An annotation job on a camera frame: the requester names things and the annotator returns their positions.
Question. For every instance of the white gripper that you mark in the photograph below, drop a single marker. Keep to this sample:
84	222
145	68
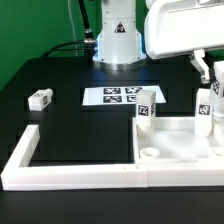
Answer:
179	27

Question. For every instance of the white square tabletop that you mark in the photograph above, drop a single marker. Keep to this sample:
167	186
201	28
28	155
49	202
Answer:
174	139

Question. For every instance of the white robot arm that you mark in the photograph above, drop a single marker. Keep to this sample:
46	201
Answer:
119	44

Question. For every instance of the white sheet with fiducial tags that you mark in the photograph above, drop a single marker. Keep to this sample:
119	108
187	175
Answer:
117	95

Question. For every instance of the white U-shaped obstacle fence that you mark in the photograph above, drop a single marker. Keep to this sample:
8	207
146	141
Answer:
18	175

